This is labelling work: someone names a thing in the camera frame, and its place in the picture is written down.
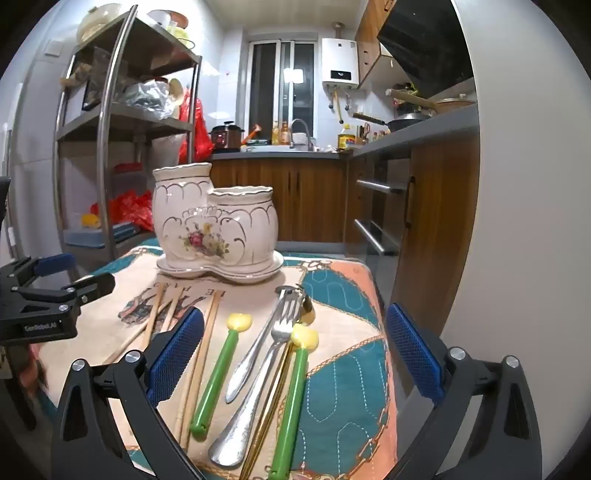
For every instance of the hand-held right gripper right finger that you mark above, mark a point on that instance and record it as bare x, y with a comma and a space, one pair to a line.
411, 355

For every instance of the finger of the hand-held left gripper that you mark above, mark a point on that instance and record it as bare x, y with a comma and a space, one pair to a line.
55, 264
94, 284

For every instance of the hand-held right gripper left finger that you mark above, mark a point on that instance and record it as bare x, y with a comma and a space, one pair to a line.
178, 355

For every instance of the silver fork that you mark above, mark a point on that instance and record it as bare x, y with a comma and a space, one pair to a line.
244, 420
251, 360

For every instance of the gold fork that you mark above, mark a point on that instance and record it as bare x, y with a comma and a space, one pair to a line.
268, 410

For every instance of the white floral ceramic utensil holder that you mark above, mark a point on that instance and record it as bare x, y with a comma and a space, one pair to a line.
217, 221

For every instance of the blue plastic container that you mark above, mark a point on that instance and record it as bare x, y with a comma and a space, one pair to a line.
92, 237

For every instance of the printed teal and peach cloth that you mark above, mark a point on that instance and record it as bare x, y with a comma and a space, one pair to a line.
351, 378

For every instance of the red lid plastic container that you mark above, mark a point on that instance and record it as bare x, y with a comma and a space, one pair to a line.
129, 177

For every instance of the white ceramic saucer tray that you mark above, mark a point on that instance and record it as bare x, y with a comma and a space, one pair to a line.
272, 267

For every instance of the metal shelf rack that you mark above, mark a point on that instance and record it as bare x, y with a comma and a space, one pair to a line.
104, 124

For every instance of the wooden kitchen base cabinet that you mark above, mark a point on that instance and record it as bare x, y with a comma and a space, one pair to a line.
443, 207

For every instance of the hanging red plastic bag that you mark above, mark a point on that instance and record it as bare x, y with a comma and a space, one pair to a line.
198, 129

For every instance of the silver plastic bag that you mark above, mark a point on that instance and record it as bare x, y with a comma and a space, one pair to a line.
147, 99

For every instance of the dark red rice cooker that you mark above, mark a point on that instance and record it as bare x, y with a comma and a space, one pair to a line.
226, 137

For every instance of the wooden ladle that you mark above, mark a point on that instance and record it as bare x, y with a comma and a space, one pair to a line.
176, 88

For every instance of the yellow cooking oil bottle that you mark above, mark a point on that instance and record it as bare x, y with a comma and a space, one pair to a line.
346, 138

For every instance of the black frying pan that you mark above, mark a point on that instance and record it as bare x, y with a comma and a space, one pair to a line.
406, 123

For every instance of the group of seasoning bottles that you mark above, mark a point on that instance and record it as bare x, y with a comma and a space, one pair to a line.
280, 134

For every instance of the large white bowl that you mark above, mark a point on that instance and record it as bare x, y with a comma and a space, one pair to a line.
99, 21

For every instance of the steel sink faucet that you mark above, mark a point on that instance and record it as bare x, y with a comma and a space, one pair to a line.
304, 129

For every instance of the orange pot with lid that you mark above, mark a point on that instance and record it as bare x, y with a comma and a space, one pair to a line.
455, 105

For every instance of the stacked bowls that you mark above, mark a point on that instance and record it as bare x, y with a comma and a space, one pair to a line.
171, 25

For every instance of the sliding window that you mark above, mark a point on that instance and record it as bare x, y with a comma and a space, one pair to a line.
281, 87

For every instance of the white water heater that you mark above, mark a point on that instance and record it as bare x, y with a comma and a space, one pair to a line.
340, 60

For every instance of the black range hood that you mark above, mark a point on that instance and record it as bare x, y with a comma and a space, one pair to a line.
425, 41

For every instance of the white wall switch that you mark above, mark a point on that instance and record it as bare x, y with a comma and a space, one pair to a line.
54, 48

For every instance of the wooden wall cabinet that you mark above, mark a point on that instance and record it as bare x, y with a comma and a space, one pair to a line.
369, 41

